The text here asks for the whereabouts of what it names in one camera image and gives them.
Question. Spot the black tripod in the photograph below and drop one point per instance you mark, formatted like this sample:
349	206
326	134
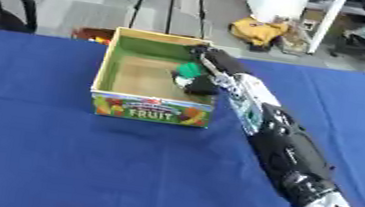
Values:
171	3

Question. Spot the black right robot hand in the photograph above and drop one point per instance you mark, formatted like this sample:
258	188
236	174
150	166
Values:
221	61

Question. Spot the yellow bag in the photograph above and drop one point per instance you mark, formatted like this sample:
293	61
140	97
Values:
257	31

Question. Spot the green and white toy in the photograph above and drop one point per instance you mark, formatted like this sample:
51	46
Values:
186	72

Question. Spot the white board panel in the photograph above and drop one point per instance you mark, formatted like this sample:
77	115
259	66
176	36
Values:
295	9

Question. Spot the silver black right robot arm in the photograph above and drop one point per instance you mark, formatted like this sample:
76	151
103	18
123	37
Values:
286	149

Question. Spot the cardboard box with green inside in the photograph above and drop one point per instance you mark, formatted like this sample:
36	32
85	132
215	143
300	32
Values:
153	81

